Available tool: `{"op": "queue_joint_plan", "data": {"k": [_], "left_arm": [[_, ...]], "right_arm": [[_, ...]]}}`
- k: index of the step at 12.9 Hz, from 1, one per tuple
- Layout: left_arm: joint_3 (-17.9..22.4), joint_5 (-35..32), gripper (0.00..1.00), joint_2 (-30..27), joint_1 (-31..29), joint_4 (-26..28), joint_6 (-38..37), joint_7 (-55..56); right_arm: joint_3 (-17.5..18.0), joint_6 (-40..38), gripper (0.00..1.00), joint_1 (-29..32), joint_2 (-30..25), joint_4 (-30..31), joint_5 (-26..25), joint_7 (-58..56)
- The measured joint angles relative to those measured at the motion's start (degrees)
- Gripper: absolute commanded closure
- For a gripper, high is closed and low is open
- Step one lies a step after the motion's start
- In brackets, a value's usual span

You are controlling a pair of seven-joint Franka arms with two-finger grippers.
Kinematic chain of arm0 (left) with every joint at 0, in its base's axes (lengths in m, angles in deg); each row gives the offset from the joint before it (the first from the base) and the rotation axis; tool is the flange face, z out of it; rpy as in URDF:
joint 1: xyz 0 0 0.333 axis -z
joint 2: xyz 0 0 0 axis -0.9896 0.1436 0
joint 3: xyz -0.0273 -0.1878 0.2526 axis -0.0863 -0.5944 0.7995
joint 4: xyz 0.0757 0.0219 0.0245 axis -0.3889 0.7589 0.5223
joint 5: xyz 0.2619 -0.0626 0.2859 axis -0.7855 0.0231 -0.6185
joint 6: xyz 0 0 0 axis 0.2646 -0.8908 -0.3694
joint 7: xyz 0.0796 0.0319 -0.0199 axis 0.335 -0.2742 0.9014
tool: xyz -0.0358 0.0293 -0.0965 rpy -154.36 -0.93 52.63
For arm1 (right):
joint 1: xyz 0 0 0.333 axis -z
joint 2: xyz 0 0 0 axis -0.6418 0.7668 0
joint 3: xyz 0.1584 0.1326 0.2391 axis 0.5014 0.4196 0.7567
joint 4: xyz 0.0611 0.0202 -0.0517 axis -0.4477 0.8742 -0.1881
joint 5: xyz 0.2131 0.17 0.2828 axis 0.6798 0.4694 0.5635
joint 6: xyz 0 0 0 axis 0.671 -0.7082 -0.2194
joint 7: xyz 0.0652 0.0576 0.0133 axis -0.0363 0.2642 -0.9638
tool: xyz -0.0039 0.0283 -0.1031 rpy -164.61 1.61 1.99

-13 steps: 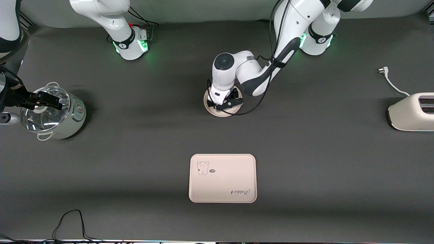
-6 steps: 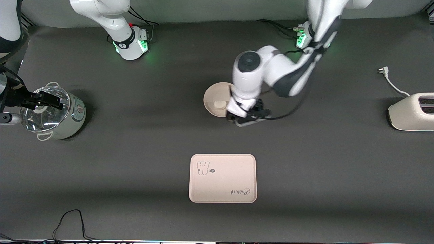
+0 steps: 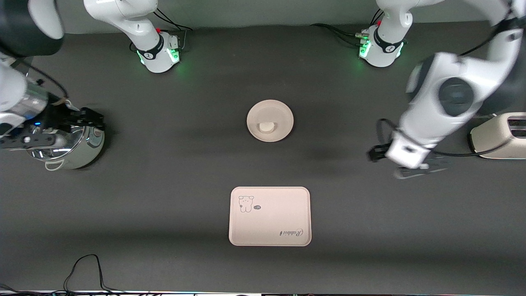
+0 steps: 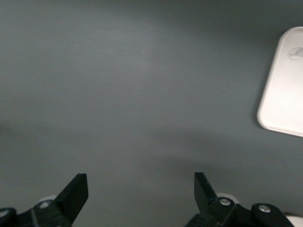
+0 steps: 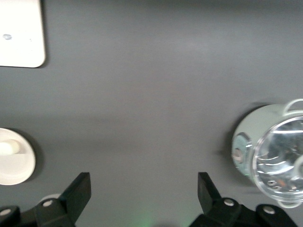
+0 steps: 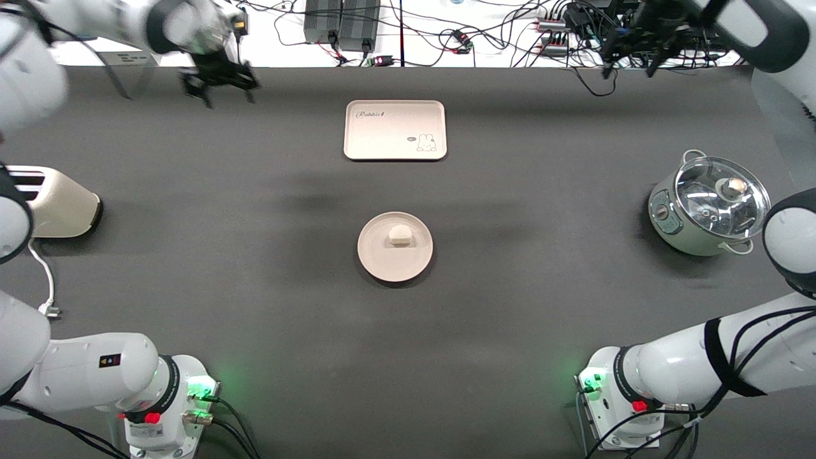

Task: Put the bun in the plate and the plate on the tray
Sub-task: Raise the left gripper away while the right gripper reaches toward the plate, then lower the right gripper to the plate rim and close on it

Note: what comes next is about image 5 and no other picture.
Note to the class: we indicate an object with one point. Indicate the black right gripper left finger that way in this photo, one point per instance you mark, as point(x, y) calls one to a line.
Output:
point(71, 203)

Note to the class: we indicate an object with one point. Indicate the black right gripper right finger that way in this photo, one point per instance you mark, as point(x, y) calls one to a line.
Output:
point(213, 205)

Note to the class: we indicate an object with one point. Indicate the round cream plate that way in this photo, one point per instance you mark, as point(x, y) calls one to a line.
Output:
point(14, 170)

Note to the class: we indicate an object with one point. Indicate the white steamed bun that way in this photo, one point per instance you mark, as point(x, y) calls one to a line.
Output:
point(8, 147)

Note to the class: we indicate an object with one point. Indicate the glass pot lid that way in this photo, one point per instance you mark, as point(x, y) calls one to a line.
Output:
point(279, 160)

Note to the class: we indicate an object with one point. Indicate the pale green electric cooking pot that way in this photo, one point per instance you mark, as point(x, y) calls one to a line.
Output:
point(246, 125)

